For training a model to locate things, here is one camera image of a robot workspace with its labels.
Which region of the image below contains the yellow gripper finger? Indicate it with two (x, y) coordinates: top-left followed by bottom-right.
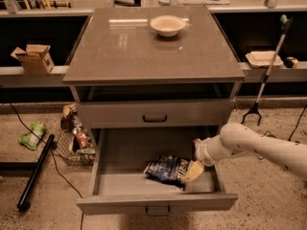
(181, 161), (204, 183)

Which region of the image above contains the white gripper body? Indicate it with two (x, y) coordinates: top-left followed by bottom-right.
(193, 136), (225, 167)

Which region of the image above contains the blue chip bag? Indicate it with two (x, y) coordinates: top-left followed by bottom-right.
(144, 154), (191, 190)

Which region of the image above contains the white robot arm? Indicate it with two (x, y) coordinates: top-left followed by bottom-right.
(182, 123), (307, 183)

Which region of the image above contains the closed upper drawer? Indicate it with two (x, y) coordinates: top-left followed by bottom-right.
(76, 100), (234, 128)

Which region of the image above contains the open bottom drawer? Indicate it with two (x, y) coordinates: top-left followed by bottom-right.
(77, 126), (238, 217)

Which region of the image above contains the grey drawer cabinet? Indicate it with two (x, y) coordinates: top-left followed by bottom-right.
(62, 6), (247, 217)

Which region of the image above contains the brown snack bag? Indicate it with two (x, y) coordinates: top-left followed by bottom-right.
(60, 103), (77, 131)

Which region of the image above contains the green snack bag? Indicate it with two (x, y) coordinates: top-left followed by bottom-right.
(18, 121), (46, 150)

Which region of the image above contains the white takeout container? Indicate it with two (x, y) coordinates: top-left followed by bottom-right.
(246, 51), (274, 68)

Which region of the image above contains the yellow tape measure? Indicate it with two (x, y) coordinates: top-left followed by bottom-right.
(284, 57), (298, 68)

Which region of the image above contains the white paper bowl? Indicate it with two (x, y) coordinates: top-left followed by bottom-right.
(151, 15), (185, 37)

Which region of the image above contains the reacher grabber tool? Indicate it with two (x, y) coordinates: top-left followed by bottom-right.
(242, 14), (293, 125)

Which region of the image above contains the black metal leg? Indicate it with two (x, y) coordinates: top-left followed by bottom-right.
(17, 134), (55, 212)

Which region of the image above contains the cardboard box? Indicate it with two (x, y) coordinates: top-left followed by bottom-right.
(11, 44), (55, 75)

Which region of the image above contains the wire basket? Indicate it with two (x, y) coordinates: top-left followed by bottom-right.
(56, 131), (96, 166)

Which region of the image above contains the black floor cable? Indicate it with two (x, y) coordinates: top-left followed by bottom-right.
(0, 83), (84, 230)

